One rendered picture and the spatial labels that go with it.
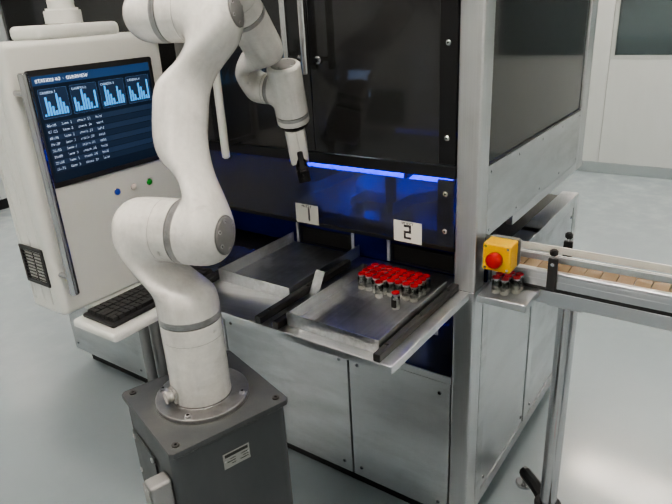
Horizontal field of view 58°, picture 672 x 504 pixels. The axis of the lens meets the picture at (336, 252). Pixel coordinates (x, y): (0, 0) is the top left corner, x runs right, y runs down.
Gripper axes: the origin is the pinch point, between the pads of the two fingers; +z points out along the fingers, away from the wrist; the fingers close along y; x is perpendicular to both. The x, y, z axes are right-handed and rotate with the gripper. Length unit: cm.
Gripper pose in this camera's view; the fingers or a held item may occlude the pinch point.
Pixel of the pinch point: (303, 172)
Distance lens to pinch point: 168.0
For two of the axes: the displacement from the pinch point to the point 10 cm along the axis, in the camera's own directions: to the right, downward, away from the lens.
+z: 1.2, 7.4, 6.6
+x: 9.8, -2.0, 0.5
